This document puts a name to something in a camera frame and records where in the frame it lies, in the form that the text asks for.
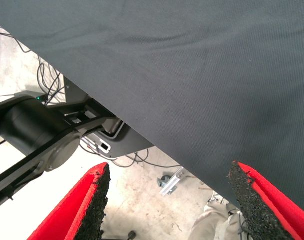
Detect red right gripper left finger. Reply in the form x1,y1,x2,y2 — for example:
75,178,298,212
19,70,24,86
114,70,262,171
28,162,111,240

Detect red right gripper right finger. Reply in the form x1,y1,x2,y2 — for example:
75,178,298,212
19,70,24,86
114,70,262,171
227,160,304,240

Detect person's leg in beige trousers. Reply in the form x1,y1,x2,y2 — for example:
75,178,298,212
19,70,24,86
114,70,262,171
188,191,250,240

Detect aluminium profile foot with caster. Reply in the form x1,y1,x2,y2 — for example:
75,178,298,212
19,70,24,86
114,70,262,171
156,166,186,197

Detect dark grey table cloth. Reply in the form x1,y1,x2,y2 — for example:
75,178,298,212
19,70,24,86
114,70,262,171
0,0,304,216

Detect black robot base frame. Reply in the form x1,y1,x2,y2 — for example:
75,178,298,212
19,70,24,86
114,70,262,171
0,91,124,212

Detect thin black floor cable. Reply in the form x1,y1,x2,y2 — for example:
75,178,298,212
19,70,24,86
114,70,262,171
111,148,183,169

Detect thin black floor cables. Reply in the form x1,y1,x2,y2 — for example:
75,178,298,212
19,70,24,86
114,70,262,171
0,21,67,106

